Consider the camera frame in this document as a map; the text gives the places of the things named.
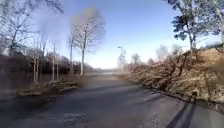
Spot street lamp pole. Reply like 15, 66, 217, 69
117, 46, 124, 72

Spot distant bare trees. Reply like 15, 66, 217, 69
117, 44, 183, 71

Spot grey asphalt road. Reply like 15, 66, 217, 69
0, 72, 224, 128

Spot row of bare trees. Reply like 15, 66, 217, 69
0, 0, 107, 84

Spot leaf-strewn dirt verge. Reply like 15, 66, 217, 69
0, 74, 91, 101

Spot dry grass embankment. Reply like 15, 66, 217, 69
116, 46, 224, 105

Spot group of pine trees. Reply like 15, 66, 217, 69
164, 0, 224, 53

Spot dark hedge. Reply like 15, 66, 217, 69
0, 54, 99, 92

